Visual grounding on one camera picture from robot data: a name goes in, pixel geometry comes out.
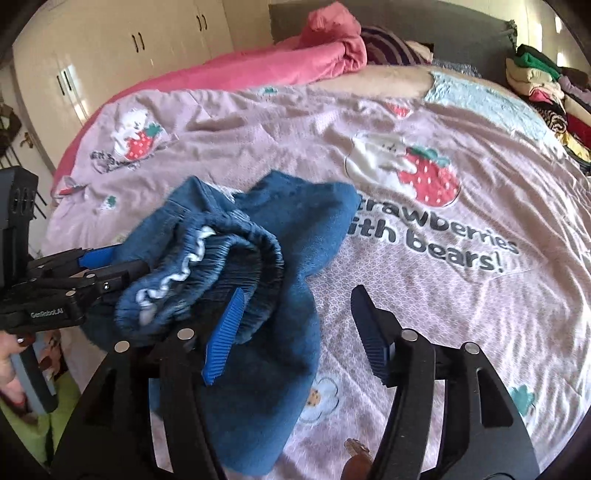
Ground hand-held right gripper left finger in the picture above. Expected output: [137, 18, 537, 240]
[50, 287, 245, 480]

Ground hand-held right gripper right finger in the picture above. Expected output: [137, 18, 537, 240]
[351, 285, 541, 480]

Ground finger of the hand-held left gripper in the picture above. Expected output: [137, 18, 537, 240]
[28, 260, 151, 306]
[28, 246, 121, 278]

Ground blue denim pants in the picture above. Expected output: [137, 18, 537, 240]
[83, 170, 362, 476]

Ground person's left hand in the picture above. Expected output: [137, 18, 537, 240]
[0, 331, 35, 409]

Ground pink strawberry print blanket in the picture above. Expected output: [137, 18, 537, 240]
[41, 78, 591, 480]

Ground cream wardrobe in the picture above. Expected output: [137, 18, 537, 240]
[11, 0, 273, 162]

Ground person's green clothing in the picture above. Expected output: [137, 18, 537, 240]
[0, 369, 88, 467]

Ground pink quilt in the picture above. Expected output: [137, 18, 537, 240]
[50, 2, 368, 195]

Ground beige bed sheet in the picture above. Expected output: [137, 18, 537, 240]
[309, 65, 437, 100]

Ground light blue towel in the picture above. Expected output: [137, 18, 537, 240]
[424, 71, 552, 141]

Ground striped purple pillow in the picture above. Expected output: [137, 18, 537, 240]
[360, 25, 435, 68]

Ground pile of folded clothes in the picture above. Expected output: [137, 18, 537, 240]
[505, 44, 591, 174]

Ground grey headboard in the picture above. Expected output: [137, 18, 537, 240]
[269, 2, 522, 79]

